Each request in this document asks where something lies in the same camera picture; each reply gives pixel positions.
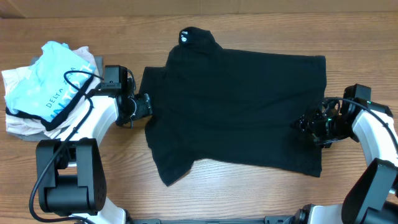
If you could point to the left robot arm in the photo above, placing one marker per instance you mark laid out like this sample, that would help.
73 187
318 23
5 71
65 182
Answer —
71 184

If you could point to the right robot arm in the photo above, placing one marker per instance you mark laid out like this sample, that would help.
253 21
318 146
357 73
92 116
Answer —
371 124

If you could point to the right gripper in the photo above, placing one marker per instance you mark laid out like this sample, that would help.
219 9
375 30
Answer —
309 120

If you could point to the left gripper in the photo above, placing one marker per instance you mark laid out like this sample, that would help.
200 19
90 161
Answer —
144 108

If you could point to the black t-shirt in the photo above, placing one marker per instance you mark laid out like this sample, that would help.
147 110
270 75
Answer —
229 105

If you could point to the light blue folded shirt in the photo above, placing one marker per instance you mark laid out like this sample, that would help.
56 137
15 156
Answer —
47 87

